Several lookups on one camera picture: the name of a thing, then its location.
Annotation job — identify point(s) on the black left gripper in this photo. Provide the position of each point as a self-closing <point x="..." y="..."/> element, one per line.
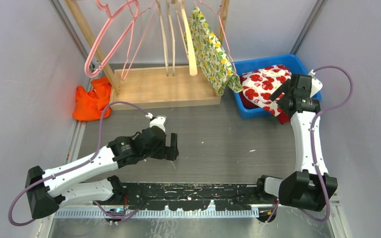
<point x="169" y="153"/>

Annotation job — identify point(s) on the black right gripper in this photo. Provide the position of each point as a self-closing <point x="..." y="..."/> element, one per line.
<point x="284" y="88"/>

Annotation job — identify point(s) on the lemon print skirt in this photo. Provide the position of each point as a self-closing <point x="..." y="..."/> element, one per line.
<point x="210" y="56"/>

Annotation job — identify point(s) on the thin pink wire hanger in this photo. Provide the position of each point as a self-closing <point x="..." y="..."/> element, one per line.
<point x="222" y="13"/>

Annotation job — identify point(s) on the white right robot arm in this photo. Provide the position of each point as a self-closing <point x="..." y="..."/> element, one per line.
<point x="309" y="187"/>

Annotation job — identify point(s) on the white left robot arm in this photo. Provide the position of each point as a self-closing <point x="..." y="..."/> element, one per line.
<point x="49" y="190"/>

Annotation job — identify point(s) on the wooden hanger rack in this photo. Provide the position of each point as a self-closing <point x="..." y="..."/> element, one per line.
<point x="147" y="84"/>

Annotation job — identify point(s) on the cream wooden hanger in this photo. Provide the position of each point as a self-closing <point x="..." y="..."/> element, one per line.
<point x="191" y="54"/>

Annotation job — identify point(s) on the beige wooden hanger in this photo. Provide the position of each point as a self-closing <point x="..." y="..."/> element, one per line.
<point x="165" y="50"/>
<point x="172" y="33"/>

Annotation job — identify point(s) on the blue plastic bin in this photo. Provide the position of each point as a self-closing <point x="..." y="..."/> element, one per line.
<point x="248" y="111"/>

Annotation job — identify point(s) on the red poppy print cloth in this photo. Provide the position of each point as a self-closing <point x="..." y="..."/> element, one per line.
<point x="258" y="85"/>

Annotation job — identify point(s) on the dark red cloth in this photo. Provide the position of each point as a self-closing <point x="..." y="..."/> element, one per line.
<point x="282" y="117"/>

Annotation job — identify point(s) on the orange cloth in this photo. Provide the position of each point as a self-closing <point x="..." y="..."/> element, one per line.
<point x="89" y="105"/>

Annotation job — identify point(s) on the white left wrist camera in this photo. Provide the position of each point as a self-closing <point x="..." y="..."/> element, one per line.
<point x="157" y="121"/>

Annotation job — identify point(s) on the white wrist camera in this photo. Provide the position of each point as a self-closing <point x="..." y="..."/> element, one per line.
<point x="316" y="83"/>
<point x="157" y="121"/>

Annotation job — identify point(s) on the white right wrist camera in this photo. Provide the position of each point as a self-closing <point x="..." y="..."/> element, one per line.
<point x="316" y="83"/>

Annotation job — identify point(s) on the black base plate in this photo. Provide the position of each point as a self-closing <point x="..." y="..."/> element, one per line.
<point x="190" y="196"/>

